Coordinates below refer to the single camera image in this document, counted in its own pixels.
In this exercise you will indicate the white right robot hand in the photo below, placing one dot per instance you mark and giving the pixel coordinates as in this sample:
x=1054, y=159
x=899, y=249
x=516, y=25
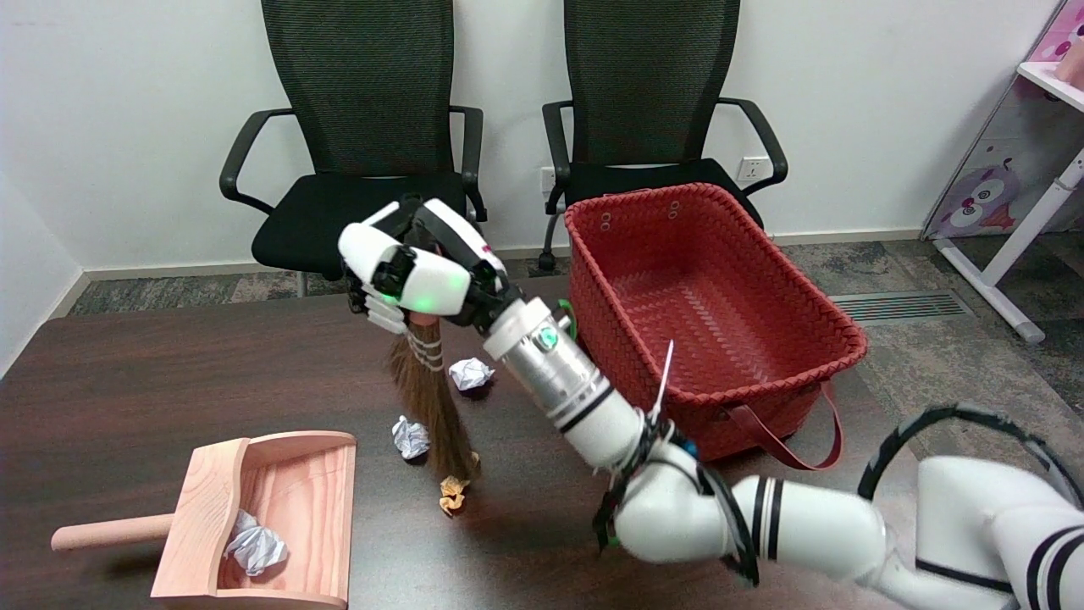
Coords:
x=432, y=271

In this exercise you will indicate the white paper ball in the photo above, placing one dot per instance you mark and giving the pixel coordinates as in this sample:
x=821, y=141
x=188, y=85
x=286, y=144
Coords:
x=470, y=373
x=411, y=439
x=258, y=549

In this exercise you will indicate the brown straw hand broom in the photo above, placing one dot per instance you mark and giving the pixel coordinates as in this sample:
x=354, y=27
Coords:
x=432, y=407

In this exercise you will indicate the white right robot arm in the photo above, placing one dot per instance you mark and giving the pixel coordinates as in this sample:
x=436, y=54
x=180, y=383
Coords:
x=559, y=373

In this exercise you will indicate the wooden dustpan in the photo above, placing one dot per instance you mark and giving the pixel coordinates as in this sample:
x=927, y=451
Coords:
x=305, y=491

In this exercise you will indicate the black mesh office chair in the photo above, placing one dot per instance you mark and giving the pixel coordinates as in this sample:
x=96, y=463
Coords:
x=652, y=85
x=364, y=127

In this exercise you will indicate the red woven basket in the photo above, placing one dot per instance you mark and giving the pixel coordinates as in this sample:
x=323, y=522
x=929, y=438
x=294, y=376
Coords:
x=644, y=271

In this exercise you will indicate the white zip tie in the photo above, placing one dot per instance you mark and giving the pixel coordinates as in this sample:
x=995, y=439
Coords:
x=663, y=381

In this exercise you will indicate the floor vent grille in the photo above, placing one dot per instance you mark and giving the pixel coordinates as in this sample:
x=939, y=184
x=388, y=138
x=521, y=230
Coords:
x=902, y=307

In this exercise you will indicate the cartoon owl print panel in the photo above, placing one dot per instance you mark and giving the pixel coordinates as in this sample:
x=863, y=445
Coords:
x=982, y=199

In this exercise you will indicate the pink cup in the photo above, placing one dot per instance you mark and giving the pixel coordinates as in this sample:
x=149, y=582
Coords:
x=1071, y=66

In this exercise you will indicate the white wall outlet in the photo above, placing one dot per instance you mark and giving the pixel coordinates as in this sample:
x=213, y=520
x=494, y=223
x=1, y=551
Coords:
x=549, y=180
x=751, y=169

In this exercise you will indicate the white desk frame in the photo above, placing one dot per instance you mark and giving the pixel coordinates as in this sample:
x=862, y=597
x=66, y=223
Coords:
x=1029, y=229

